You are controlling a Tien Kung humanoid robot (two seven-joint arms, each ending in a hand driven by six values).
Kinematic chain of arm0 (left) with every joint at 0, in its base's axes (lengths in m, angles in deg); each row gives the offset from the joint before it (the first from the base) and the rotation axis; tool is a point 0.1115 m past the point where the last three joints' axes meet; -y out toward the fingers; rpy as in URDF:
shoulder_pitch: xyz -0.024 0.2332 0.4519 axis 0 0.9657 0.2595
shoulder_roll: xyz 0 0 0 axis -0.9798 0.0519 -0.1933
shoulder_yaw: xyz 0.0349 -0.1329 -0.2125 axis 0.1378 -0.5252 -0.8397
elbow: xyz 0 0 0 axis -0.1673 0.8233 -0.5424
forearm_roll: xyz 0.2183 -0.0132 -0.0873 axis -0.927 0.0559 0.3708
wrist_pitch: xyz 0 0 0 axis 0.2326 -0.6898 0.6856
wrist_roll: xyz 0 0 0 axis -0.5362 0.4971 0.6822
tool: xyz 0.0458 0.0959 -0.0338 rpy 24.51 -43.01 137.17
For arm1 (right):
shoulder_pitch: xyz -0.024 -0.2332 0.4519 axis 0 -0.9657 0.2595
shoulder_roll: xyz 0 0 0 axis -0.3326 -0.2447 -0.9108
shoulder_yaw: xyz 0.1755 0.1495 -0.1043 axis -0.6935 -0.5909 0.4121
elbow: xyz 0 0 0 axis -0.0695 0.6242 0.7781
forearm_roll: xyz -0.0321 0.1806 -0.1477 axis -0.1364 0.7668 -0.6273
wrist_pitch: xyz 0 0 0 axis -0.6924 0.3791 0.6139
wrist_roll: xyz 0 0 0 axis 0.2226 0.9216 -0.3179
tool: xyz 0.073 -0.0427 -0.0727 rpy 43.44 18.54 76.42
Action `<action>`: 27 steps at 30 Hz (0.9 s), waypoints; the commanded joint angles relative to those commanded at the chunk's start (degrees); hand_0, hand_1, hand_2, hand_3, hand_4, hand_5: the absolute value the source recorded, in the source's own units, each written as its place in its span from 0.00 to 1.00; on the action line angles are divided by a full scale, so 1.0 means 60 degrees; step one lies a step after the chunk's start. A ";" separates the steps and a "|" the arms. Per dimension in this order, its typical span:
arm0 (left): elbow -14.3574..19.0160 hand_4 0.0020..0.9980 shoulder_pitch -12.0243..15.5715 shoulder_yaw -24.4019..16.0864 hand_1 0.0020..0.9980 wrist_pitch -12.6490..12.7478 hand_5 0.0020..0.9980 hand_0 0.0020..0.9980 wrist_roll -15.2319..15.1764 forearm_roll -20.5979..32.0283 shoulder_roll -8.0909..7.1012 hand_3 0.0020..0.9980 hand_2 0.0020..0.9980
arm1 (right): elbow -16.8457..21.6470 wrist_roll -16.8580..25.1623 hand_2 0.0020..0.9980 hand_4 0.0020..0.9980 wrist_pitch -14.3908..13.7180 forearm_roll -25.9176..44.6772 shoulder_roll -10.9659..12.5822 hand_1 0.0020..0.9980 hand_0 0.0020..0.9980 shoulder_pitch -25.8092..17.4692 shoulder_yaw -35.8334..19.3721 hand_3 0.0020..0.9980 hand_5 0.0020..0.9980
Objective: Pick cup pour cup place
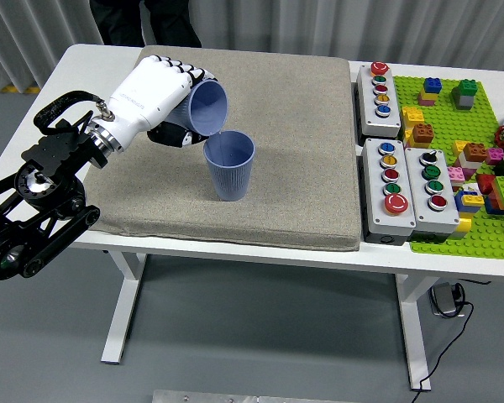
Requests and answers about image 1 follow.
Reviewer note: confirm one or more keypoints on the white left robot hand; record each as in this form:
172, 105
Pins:
151, 92

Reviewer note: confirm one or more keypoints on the blue ribbed plastic cup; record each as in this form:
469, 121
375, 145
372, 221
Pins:
231, 176
210, 109

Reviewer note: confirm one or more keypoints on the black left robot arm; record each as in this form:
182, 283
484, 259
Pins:
54, 155

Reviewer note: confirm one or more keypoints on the person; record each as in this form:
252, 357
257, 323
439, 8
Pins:
168, 21

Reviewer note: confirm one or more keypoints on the yellow floor tape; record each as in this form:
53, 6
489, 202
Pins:
21, 89

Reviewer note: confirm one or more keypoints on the grey-brown fabric mat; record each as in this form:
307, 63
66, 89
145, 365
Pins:
285, 168

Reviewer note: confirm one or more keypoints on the white table leg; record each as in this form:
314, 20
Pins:
122, 302
416, 336

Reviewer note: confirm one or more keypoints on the grey five-button control box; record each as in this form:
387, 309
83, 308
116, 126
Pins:
378, 201
371, 101

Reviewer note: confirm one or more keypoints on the orange toy brick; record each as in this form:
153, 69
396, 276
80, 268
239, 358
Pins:
423, 133

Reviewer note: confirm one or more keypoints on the pink toy brick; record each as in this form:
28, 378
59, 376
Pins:
455, 174
426, 100

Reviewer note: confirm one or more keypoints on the grey pleated curtain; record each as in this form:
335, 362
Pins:
424, 25

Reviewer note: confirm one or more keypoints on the green studded baseplate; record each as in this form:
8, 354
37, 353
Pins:
445, 121

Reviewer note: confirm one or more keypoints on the grey toy brick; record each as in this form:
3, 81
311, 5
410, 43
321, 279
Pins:
466, 102

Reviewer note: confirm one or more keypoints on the brown toy brick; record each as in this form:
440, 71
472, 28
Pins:
474, 152

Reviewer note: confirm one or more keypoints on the blue and yellow toy brick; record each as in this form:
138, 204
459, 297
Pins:
468, 200

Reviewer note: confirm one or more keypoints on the red toy brick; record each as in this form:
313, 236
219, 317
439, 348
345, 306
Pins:
485, 184

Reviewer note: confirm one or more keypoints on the magenta toy brick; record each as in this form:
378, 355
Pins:
495, 156

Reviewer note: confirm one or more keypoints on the grey power adapter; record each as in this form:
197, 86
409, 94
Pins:
443, 300

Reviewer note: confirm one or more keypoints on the grey box with selector switch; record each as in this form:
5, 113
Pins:
420, 197

